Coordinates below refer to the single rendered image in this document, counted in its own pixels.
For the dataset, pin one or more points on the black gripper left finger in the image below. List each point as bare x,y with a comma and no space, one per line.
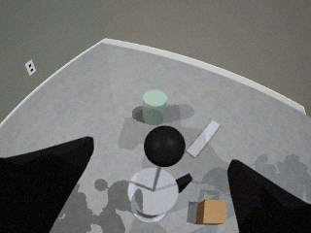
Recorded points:
35,186

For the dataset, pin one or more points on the glass french press with black handle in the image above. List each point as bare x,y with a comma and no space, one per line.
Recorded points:
152,192

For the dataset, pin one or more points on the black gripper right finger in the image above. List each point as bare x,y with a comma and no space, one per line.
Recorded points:
263,207

